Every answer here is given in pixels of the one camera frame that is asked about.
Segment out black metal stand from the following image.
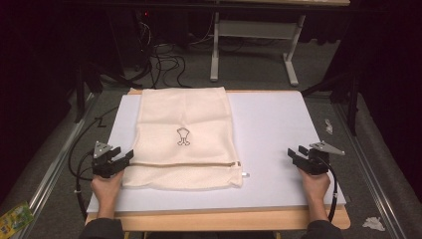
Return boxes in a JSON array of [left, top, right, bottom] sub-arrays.
[[73, 61, 105, 124], [301, 71, 362, 137]]

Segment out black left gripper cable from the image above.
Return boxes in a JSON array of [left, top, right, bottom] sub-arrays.
[[75, 149, 96, 221]]

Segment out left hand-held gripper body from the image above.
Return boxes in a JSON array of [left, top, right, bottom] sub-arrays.
[[92, 140, 123, 179]]

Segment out green yellow packet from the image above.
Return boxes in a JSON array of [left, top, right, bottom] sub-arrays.
[[0, 200, 35, 236]]

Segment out crumpled white paper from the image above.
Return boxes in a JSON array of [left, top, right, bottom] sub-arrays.
[[361, 216, 386, 232]]

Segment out black floor cable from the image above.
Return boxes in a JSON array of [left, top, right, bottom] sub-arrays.
[[68, 106, 119, 182]]

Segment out bundle of black cables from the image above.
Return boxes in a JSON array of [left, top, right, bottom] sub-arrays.
[[132, 19, 194, 90]]

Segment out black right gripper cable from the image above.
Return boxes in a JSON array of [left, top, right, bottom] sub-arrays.
[[317, 158, 338, 223]]

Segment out person's right hand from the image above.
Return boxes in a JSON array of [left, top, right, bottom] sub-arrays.
[[298, 168, 331, 202]]

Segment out person's left hand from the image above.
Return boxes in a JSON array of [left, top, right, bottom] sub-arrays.
[[91, 170, 124, 202]]

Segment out cream mesh laundry bag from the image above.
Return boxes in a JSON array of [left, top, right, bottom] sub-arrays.
[[121, 87, 251, 191]]

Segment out white foam board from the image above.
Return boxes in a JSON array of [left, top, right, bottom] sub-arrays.
[[87, 91, 347, 213]]

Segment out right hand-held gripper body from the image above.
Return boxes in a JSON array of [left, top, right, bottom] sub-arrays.
[[297, 140, 346, 176]]

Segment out white metal desk frame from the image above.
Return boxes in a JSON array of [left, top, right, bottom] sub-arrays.
[[209, 0, 351, 88]]

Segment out silver metal floor rail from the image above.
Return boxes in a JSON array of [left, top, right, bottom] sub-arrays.
[[13, 93, 101, 239], [332, 102, 401, 239]]

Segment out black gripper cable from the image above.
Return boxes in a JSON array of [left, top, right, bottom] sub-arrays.
[[317, 158, 338, 223], [75, 149, 96, 221]]

